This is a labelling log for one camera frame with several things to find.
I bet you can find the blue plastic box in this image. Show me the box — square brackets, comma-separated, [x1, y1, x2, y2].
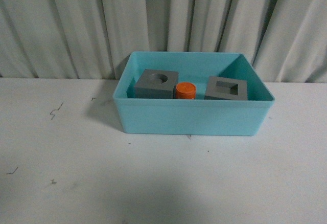
[113, 52, 275, 136]

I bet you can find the orange cylinder part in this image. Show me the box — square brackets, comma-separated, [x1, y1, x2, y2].
[175, 82, 196, 99]

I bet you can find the gray block with square hole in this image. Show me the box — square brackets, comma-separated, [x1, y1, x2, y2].
[204, 76, 248, 101]

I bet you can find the white curtain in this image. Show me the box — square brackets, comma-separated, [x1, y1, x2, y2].
[1, 0, 326, 83]

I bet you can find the gray block with round hole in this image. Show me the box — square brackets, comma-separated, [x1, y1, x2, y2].
[134, 69, 179, 99]

